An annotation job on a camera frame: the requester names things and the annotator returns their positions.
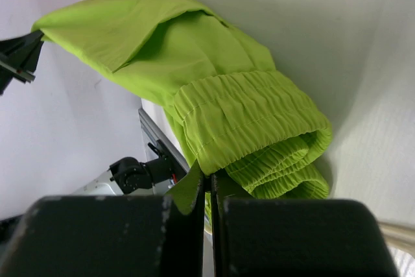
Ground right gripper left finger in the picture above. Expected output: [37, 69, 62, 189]
[1, 164, 204, 276]

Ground lime green shorts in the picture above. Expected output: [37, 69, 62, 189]
[32, 0, 332, 214]

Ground aluminium mounting rail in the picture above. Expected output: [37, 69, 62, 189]
[138, 108, 186, 187]

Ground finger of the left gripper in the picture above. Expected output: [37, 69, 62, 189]
[1, 30, 43, 94]

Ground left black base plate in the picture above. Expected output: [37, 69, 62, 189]
[146, 139, 189, 184]

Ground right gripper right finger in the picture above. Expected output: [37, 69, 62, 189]
[211, 173, 397, 276]

